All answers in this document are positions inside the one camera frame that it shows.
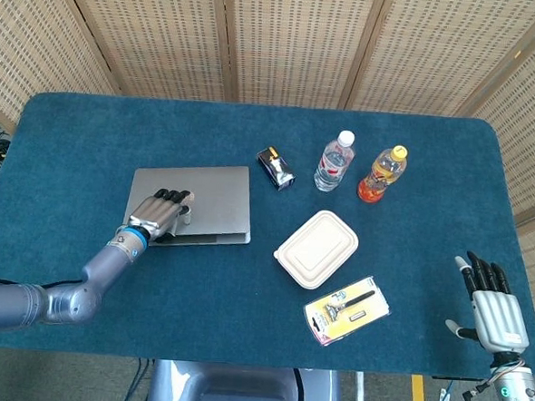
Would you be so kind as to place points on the dark small snack box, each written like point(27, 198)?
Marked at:
point(276, 168)

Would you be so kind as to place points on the blue table mat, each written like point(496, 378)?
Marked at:
point(243, 308)

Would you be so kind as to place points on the packaged razor blister pack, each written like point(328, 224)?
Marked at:
point(346, 310)

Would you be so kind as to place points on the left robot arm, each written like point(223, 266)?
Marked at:
point(58, 287)

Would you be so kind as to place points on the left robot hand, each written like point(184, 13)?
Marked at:
point(160, 214)

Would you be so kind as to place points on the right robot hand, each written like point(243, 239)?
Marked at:
point(496, 321)

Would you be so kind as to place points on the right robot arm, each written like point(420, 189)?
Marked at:
point(516, 397)

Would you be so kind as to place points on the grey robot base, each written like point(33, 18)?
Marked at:
point(242, 392)

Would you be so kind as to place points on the woven bamboo folding screen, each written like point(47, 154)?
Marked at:
point(295, 43)

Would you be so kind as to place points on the orange juice bottle yellow cap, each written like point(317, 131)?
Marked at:
point(381, 175)

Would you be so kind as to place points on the silver laptop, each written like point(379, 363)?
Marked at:
point(222, 202)

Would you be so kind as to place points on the clear water bottle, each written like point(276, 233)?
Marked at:
point(334, 161)

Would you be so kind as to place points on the beige lidded food container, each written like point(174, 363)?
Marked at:
point(316, 249)

